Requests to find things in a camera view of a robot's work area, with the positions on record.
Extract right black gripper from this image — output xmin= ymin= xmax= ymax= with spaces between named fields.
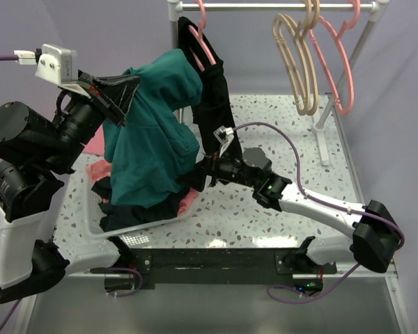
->
xmin=177 ymin=144 xmax=258 ymax=193

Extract teal green shorts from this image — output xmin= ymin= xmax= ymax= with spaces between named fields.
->
xmin=102 ymin=49 xmax=203 ymax=208

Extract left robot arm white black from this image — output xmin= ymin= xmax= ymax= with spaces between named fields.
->
xmin=0 ymin=72 xmax=141 ymax=304

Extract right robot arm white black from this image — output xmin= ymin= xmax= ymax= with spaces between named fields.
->
xmin=201 ymin=148 xmax=403 ymax=273

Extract black shorts on hanger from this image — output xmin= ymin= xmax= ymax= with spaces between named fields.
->
xmin=178 ymin=17 xmax=235 ymax=155

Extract pink hanger holding shorts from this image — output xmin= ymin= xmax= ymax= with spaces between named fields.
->
xmin=189 ymin=0 xmax=216 ymax=65

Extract beige wooden hanger front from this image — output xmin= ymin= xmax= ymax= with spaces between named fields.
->
xmin=271 ymin=0 xmax=318 ymax=117

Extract beige wooden hanger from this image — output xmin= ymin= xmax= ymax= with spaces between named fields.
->
xmin=280 ymin=0 xmax=323 ymax=114
xmin=271 ymin=0 xmax=318 ymax=117

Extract beige wooden hanger back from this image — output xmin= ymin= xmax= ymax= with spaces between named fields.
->
xmin=280 ymin=0 xmax=323 ymax=114

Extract pink empty hanger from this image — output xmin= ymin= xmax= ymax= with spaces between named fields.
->
xmin=308 ymin=0 xmax=362 ymax=117

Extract pink garment in basket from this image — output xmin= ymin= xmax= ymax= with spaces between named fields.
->
xmin=177 ymin=189 xmax=199 ymax=216

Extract pink folded shirt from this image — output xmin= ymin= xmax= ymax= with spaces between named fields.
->
xmin=83 ymin=126 xmax=105 ymax=157

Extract coral patterned garment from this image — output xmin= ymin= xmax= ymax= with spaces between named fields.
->
xmin=86 ymin=159 xmax=112 ymax=182

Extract dark navy garment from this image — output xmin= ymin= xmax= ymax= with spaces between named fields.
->
xmin=91 ymin=177 xmax=190 ymax=232

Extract white laundry basket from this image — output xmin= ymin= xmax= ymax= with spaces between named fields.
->
xmin=82 ymin=175 xmax=199 ymax=239

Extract white metal clothes rack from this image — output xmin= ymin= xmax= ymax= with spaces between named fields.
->
xmin=167 ymin=0 xmax=391 ymax=167

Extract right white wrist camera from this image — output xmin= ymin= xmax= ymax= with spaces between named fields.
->
xmin=213 ymin=126 xmax=234 ymax=157

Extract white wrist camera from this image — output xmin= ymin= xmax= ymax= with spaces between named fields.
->
xmin=35 ymin=44 xmax=79 ymax=91
xmin=213 ymin=126 xmax=234 ymax=157

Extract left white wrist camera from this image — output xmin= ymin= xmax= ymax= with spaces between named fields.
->
xmin=35 ymin=44 xmax=79 ymax=91

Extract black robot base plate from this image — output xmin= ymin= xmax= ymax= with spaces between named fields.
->
xmin=91 ymin=237 xmax=337 ymax=291

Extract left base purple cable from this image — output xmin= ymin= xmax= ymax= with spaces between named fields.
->
xmin=104 ymin=268 xmax=144 ymax=299

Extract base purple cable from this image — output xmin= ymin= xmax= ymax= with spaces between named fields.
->
xmin=267 ymin=262 xmax=363 ymax=306
xmin=104 ymin=268 xmax=144 ymax=299

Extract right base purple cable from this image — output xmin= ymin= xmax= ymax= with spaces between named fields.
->
xmin=267 ymin=262 xmax=363 ymax=306

